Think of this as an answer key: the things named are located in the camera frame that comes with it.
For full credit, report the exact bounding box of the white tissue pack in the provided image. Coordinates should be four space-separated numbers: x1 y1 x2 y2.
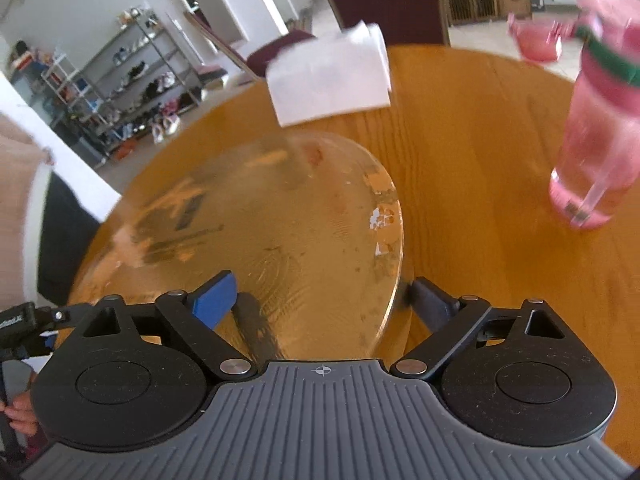
266 22 392 127

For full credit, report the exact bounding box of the gold gift box lid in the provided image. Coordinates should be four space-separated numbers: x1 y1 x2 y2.
73 131 410 362

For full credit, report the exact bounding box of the shoe rack with shoes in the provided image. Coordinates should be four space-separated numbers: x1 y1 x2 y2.
40 8 203 166

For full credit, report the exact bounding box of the pink water bottle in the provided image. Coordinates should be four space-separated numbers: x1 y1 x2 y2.
506 0 640 231

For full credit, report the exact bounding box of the person in beige fleece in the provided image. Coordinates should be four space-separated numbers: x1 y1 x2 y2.
1 115 99 311

